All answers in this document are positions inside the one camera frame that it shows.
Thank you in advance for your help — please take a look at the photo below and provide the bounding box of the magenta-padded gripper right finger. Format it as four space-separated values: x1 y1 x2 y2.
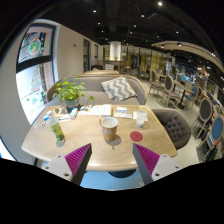
132 143 183 186

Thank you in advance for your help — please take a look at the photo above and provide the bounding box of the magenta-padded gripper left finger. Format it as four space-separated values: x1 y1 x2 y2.
41 143 93 186

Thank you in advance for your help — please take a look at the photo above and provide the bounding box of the green tea drink bottle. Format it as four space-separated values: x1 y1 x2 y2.
46 110 66 143

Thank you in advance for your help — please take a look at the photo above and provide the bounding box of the flat round red coaster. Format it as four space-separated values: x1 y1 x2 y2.
129 130 144 143

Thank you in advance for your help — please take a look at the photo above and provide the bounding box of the clear plastic cup with straw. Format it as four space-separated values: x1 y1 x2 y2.
135 106 149 129

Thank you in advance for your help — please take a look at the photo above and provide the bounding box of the dark tufted armchair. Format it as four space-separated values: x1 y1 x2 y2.
150 108 193 151

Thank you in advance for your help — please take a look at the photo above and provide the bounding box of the brown mug with white lettering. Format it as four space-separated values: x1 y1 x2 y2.
98 116 119 142

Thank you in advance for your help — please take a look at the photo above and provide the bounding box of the small light blue box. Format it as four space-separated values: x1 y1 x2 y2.
69 107 78 120

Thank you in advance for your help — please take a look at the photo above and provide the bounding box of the white paper leaflet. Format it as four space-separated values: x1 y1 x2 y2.
114 112 133 120

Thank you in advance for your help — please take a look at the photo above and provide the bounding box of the white printed booklet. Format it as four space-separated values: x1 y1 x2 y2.
78 104 113 118

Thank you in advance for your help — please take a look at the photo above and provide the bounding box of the blue and white card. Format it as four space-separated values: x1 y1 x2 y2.
115 106 128 114

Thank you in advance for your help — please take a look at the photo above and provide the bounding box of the green potted plant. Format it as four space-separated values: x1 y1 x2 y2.
52 78 95 109

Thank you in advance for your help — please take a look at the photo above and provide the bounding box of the grey white chevron cushion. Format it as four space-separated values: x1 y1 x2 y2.
100 75 138 102

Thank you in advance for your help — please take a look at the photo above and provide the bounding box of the group of dining chairs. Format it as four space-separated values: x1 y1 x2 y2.
147 66 224 161

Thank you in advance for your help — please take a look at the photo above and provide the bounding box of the group of ceiling spotlights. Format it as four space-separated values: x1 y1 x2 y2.
89 0 188 38

